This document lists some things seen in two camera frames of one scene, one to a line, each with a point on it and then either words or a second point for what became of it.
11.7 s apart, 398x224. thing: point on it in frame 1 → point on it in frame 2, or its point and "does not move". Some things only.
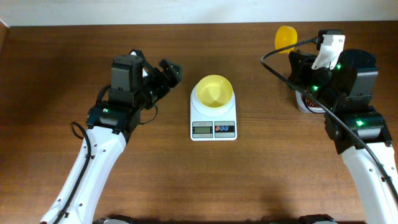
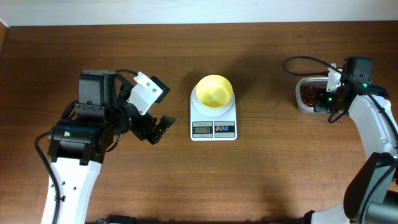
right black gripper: (298, 67) → (319, 102)
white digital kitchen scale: (213, 124) does not move
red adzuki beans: (309, 100) does not move
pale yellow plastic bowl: (214, 91) does not move
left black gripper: (154, 75) → (142, 132)
